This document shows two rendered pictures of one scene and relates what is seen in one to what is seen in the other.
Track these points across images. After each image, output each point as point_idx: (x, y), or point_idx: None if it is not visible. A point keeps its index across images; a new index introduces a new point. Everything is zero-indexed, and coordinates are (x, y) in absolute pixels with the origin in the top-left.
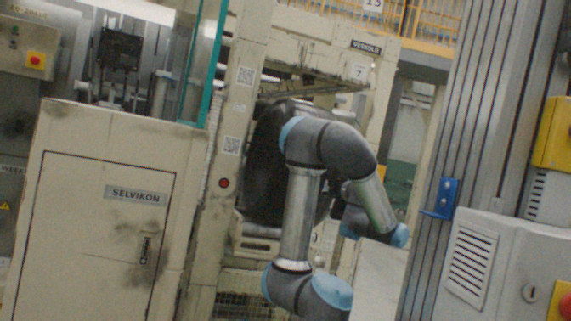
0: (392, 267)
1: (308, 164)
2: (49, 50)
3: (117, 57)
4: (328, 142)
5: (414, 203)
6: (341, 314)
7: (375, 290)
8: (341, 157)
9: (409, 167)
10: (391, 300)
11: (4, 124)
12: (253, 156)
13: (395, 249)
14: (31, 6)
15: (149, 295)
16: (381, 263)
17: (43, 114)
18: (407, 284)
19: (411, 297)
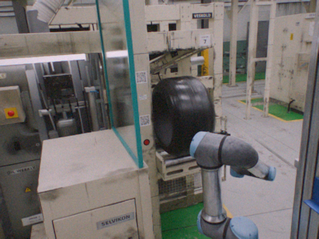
0: (231, 112)
1: (214, 166)
2: (16, 104)
3: (60, 92)
4: (226, 157)
5: (232, 67)
6: None
7: (227, 132)
8: (237, 163)
9: (224, 44)
10: (237, 136)
11: (7, 147)
12: (154, 111)
13: (229, 98)
14: None
15: None
16: (224, 111)
17: (43, 201)
18: (296, 232)
19: None
